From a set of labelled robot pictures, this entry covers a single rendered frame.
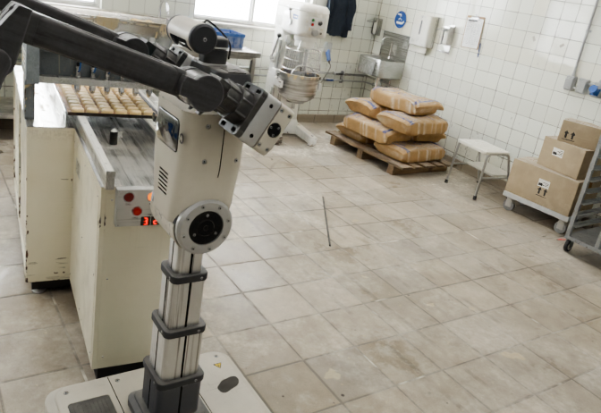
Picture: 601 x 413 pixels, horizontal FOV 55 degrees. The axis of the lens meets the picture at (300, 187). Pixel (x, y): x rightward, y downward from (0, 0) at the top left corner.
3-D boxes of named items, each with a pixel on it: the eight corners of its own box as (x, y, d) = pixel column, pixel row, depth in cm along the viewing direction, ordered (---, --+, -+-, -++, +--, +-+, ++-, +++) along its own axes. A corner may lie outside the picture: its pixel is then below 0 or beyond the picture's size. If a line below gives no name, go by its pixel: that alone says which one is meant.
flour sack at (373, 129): (338, 126, 607) (341, 110, 601) (367, 125, 633) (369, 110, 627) (386, 147, 556) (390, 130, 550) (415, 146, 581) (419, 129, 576)
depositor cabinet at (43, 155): (13, 194, 374) (13, 65, 345) (126, 192, 408) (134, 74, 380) (25, 299, 270) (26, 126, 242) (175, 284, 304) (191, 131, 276)
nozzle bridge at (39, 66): (21, 105, 268) (21, 31, 257) (173, 113, 303) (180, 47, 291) (25, 126, 241) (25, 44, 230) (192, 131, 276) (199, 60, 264)
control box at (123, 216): (113, 223, 202) (115, 186, 197) (180, 220, 213) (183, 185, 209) (114, 227, 199) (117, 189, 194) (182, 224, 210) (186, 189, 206)
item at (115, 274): (67, 293, 279) (73, 114, 249) (139, 287, 296) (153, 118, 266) (89, 389, 222) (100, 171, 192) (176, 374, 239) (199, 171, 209)
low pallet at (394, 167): (323, 139, 634) (325, 130, 631) (376, 139, 682) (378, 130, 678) (399, 179, 546) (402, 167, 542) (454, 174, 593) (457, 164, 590)
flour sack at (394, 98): (364, 100, 605) (367, 84, 599) (390, 100, 632) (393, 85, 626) (416, 119, 555) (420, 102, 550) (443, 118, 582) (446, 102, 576)
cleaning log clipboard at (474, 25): (478, 57, 584) (489, 16, 570) (477, 56, 583) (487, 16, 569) (458, 52, 604) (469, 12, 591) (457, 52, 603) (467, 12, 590)
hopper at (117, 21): (41, 34, 259) (42, 2, 254) (165, 46, 286) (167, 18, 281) (47, 45, 236) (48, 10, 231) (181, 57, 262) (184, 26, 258)
